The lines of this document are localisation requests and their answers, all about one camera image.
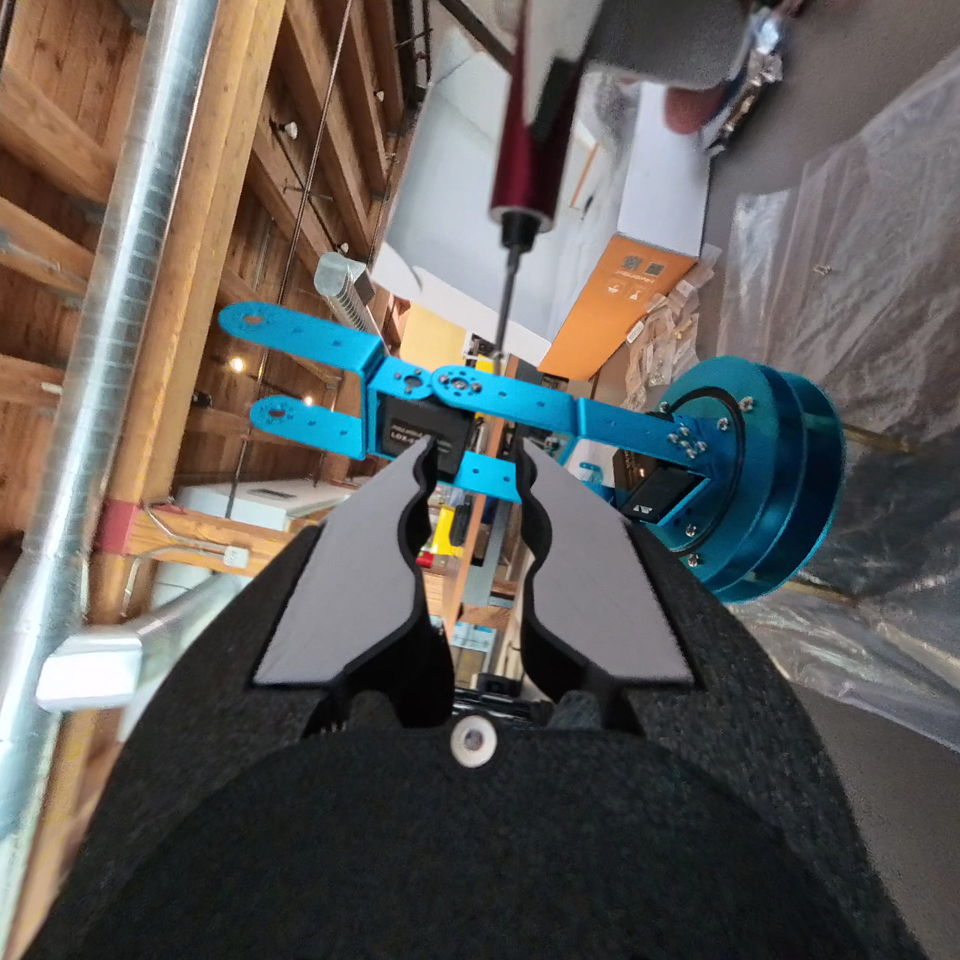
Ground red electric screwdriver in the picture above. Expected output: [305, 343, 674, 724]
[487, 0, 594, 357]

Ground pile of small parts bags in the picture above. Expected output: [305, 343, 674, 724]
[622, 247, 726, 415]

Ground silver ventilation duct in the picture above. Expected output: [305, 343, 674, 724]
[0, 0, 252, 759]

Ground orange and white cardboard box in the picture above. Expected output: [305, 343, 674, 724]
[371, 30, 714, 382]

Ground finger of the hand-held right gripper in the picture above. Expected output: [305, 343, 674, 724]
[517, 0, 605, 145]

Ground blue toy robot arm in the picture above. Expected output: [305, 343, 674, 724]
[217, 300, 849, 605]

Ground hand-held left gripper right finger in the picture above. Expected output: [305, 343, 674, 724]
[516, 438, 697, 690]

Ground crumpled silver foil bag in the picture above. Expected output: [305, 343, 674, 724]
[703, 6, 786, 153]

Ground short spiral duct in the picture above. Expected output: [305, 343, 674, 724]
[313, 251, 393, 354]

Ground person's right hand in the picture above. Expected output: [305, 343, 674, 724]
[664, 84, 714, 138]

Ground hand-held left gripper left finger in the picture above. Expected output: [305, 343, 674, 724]
[251, 437, 455, 690]

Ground clear plastic bag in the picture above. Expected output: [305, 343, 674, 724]
[720, 45, 960, 714]

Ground grey desk with wooden edge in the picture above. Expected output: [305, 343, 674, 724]
[585, 0, 960, 960]

